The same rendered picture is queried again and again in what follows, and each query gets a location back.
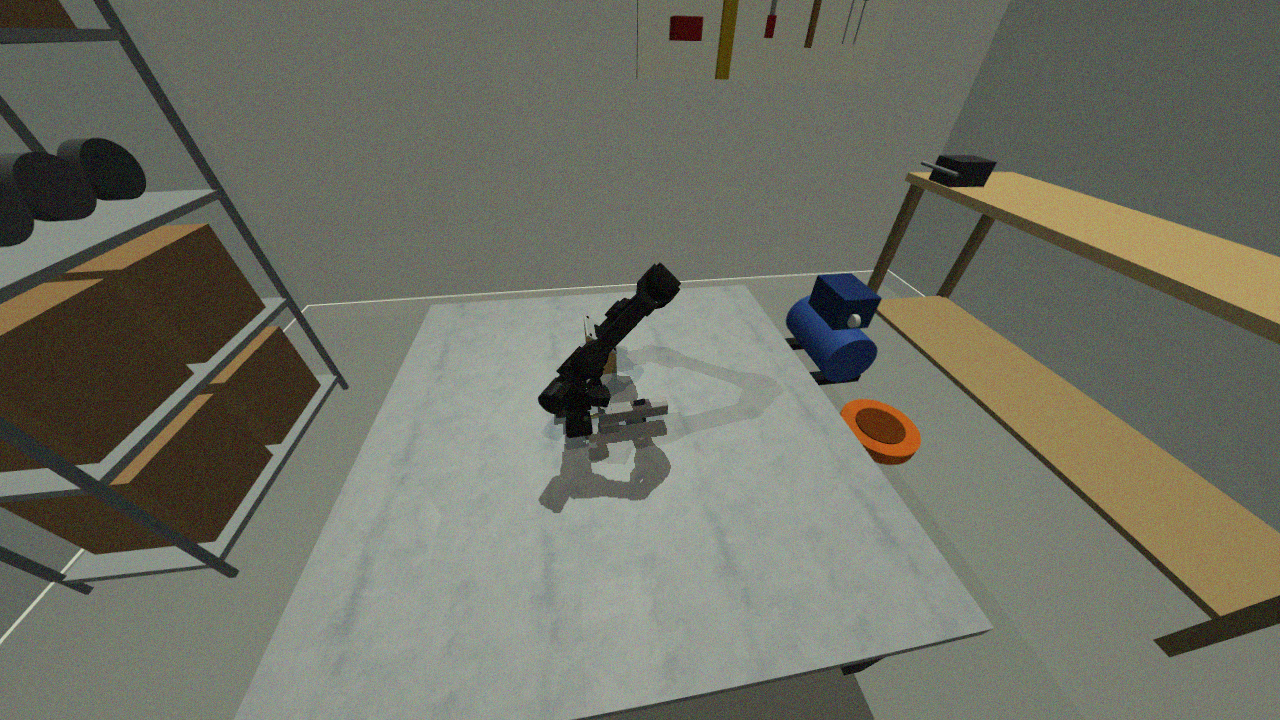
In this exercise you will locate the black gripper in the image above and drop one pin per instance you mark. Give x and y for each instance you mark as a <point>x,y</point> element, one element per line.
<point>578,421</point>

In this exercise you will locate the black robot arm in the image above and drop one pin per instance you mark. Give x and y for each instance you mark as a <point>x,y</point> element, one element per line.
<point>659,285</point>

